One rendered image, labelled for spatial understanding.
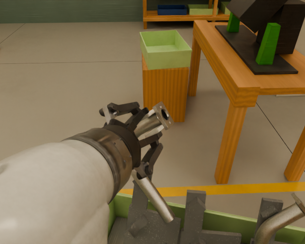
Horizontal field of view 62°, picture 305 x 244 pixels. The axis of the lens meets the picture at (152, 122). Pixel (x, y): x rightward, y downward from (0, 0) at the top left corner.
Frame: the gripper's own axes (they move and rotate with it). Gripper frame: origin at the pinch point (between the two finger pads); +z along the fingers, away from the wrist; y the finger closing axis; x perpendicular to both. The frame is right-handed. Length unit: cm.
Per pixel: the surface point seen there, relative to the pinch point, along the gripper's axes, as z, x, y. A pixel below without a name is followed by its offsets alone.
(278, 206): 10.4, -12.6, -31.7
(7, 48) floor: 318, 312, 220
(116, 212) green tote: 22, 39, -24
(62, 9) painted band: 472, 258, 291
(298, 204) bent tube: 5.2, -17.0, -29.4
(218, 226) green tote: 24.8, 8.8, -40.6
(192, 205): 4.2, 3.3, -21.7
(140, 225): 7.8, 21.6, -23.8
